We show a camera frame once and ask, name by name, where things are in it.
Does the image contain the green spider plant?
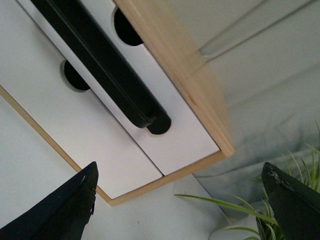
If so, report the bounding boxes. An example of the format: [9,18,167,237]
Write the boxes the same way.
[174,121,320,240]

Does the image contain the white drawer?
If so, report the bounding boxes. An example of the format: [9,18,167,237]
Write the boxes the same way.
[0,0,162,199]
[20,0,219,175]

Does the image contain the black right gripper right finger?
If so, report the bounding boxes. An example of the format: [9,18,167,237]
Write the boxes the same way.
[261,162,320,240]

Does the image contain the wooden drawer cabinet frame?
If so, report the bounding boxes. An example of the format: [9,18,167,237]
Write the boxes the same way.
[0,0,234,206]

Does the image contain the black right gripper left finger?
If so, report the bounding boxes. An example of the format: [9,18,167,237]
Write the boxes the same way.
[0,161,99,240]

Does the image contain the black drawer handle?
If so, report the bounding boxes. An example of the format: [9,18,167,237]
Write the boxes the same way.
[32,0,171,135]

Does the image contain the pale green curtain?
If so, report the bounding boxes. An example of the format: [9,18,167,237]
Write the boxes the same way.
[167,0,320,223]

